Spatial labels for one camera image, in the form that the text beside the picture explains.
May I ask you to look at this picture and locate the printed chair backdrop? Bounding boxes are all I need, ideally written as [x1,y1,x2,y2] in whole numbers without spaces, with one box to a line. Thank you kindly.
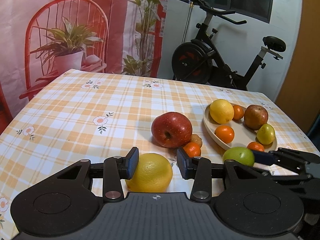
[1,0,168,129]

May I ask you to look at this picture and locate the dark red apple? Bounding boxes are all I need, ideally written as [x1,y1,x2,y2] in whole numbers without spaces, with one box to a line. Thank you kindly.
[244,105,268,131]

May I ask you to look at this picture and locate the plaid floral tablecloth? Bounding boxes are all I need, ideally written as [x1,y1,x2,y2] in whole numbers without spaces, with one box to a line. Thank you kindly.
[1,70,317,239]

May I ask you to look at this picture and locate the black exercise bike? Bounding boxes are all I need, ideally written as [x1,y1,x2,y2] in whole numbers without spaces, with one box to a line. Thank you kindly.
[171,0,286,91]

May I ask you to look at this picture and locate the orange tangerine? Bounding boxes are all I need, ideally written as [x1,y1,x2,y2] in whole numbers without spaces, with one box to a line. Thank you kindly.
[233,105,245,121]
[183,142,201,158]
[247,141,265,152]
[214,125,234,144]

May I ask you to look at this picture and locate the bright red apple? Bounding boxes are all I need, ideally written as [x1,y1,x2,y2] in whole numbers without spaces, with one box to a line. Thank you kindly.
[151,112,193,148]

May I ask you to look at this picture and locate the yellow-green pear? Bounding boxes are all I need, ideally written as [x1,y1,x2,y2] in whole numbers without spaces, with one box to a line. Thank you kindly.
[257,124,276,145]

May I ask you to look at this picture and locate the large yellow orange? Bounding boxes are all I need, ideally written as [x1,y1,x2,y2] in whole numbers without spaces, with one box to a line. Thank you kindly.
[125,153,173,193]

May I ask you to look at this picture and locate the brown walnut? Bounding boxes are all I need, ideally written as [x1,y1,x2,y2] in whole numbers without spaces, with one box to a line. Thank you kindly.
[190,134,202,147]

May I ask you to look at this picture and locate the green round fruit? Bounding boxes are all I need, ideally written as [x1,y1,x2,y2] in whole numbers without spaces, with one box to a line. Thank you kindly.
[222,147,255,166]

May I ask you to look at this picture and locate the yellow lemon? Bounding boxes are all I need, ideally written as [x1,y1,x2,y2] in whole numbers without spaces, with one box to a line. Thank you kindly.
[209,99,234,124]

